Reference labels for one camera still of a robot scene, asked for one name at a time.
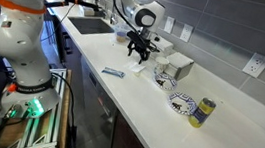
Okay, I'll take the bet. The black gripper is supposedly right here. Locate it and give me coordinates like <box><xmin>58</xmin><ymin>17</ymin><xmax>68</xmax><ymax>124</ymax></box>
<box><xmin>123</xmin><ymin>29</ymin><xmax>162</xmax><ymax>67</ymax></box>

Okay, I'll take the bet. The single white paper towel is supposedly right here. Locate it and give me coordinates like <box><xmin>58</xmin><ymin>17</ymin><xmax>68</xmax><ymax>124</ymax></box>
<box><xmin>126</xmin><ymin>60</ymin><xmax>148</xmax><ymax>75</ymax></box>

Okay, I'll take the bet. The white plastic spoon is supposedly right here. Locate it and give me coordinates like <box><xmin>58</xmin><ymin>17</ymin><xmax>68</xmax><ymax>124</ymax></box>
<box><xmin>133</xmin><ymin>70</ymin><xmax>144</xmax><ymax>78</ymax></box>

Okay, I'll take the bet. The white paper towel stack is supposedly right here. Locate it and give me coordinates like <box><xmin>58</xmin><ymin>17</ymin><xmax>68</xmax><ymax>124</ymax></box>
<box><xmin>166</xmin><ymin>51</ymin><xmax>195</xmax><ymax>71</ymax></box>

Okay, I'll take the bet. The metal paper towel holder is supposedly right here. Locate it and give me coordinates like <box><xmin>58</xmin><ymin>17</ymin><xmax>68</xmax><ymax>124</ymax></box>
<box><xmin>163</xmin><ymin>51</ymin><xmax>196</xmax><ymax>84</ymax></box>

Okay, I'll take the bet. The small jar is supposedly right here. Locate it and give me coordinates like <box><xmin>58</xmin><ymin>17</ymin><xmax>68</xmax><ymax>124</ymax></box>
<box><xmin>115</xmin><ymin>31</ymin><xmax>128</xmax><ymax>44</ymax></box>

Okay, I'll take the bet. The patterned white paper cup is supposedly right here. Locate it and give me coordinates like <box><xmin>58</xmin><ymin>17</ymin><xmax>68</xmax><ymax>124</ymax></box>
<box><xmin>153</xmin><ymin>55</ymin><xmax>171</xmax><ymax>77</ymax></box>

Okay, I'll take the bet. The long folded napkin stack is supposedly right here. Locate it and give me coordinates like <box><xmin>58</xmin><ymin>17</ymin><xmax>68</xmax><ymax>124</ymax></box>
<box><xmin>149</xmin><ymin>35</ymin><xmax>175</xmax><ymax>55</ymax></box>

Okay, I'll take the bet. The clear plastic container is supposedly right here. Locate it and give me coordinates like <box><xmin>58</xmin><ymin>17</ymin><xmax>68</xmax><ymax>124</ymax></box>
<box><xmin>111</xmin><ymin>21</ymin><xmax>136</xmax><ymax>47</ymax></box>

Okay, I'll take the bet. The blue white snack wrapper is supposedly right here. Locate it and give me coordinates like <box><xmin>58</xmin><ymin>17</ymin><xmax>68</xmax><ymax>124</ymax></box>
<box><xmin>100</xmin><ymin>66</ymin><xmax>127</xmax><ymax>80</ymax></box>

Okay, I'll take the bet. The chrome faucet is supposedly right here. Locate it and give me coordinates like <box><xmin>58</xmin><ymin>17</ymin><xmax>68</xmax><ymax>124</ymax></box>
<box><xmin>102</xmin><ymin>0</ymin><xmax>121</xmax><ymax>26</ymax></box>

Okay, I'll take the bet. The blue patterned paper plate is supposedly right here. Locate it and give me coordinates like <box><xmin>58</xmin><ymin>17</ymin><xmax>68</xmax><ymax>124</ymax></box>
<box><xmin>152</xmin><ymin>71</ymin><xmax>179</xmax><ymax>92</ymax></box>
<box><xmin>165</xmin><ymin>90</ymin><xmax>200</xmax><ymax>118</ymax></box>

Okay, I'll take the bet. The steel kitchen sink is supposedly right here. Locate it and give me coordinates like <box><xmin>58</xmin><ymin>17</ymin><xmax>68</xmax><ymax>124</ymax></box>
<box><xmin>66</xmin><ymin>14</ymin><xmax>116</xmax><ymax>39</ymax></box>

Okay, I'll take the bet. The dark sink cabinet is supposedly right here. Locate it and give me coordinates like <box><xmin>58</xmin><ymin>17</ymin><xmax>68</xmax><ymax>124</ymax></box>
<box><xmin>46</xmin><ymin>16</ymin><xmax>89</xmax><ymax>79</ymax></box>

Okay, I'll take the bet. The stainless dishwasher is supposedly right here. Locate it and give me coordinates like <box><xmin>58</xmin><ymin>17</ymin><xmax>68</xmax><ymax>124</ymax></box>
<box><xmin>70</xmin><ymin>56</ymin><xmax>123</xmax><ymax>148</ymax></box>

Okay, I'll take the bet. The yellow drink can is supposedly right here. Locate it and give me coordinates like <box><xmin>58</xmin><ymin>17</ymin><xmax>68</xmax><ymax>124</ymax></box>
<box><xmin>187</xmin><ymin>95</ymin><xmax>218</xmax><ymax>131</ymax></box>

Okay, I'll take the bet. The dark wood cabinet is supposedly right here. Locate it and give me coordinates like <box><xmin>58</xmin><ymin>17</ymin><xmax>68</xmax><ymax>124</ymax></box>
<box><xmin>110</xmin><ymin>111</ymin><xmax>164</xmax><ymax>148</ymax></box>

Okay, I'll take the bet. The wooden board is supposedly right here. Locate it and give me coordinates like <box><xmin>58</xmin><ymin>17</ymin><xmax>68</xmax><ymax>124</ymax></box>
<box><xmin>56</xmin><ymin>68</ymin><xmax>76</xmax><ymax>148</ymax></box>

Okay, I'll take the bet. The white wall switch plate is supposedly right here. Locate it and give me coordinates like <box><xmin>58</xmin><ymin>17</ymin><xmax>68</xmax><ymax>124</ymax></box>
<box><xmin>162</xmin><ymin>15</ymin><xmax>176</xmax><ymax>35</ymax></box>

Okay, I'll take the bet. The white wall outlet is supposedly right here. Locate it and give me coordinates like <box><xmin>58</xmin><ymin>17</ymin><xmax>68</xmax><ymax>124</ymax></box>
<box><xmin>178</xmin><ymin>22</ymin><xmax>195</xmax><ymax>43</ymax></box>
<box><xmin>241</xmin><ymin>51</ymin><xmax>265</xmax><ymax>80</ymax></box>

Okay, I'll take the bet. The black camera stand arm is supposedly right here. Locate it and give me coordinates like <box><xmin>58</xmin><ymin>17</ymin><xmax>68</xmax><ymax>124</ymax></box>
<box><xmin>46</xmin><ymin>0</ymin><xmax>109</xmax><ymax>15</ymax></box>

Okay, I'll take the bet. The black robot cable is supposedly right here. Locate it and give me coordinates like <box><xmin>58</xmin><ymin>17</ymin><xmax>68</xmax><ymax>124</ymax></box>
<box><xmin>43</xmin><ymin>71</ymin><xmax>85</xmax><ymax>148</ymax></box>

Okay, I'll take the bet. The aluminium robot stand frame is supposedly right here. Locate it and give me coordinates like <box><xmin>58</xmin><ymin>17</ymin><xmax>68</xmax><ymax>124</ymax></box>
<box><xmin>0</xmin><ymin>61</ymin><xmax>71</xmax><ymax>148</ymax></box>

